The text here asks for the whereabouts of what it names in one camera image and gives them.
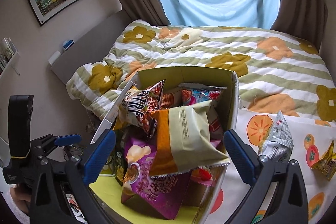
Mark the yellow gold snack bag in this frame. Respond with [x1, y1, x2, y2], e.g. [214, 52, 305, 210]
[311, 141, 336, 181]

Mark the silver triangular snack bag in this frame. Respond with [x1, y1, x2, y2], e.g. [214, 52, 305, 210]
[258, 111, 294, 163]

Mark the dark brown snack bag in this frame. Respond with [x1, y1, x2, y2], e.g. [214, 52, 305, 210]
[114, 80, 165, 139]

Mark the purple chips snack bag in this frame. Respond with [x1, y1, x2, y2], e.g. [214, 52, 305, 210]
[121, 135, 191, 219]

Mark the orange fries snack bag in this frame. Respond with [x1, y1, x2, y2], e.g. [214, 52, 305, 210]
[149, 101, 230, 177]

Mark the blue red snack bag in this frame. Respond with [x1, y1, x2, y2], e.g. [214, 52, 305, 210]
[178, 83, 227, 106]

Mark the red white snack bag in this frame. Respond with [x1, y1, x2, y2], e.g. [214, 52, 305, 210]
[191, 107, 224, 186]

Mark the left hand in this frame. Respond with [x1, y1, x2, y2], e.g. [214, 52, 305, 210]
[10, 185, 31, 215]

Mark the white fleece sleeve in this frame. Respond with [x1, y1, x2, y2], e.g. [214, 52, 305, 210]
[4, 186, 30, 223]

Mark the white fruit-print sheet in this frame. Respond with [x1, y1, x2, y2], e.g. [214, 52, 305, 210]
[207, 109, 335, 223]

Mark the white small box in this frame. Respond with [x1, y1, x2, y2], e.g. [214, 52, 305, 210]
[48, 51, 62, 66]

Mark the blue white object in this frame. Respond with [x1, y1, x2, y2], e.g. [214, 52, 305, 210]
[63, 40, 74, 52]

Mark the grey headboard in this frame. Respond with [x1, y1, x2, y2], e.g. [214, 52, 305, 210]
[51, 10, 132, 84]

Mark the striped floral quilt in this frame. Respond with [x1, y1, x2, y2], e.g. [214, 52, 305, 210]
[66, 20, 335, 125]

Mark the brown right curtain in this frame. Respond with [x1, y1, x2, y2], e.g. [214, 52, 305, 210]
[271, 0, 328, 50]

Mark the wall shelf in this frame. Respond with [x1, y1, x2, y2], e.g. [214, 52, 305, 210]
[1, 37, 21, 77]

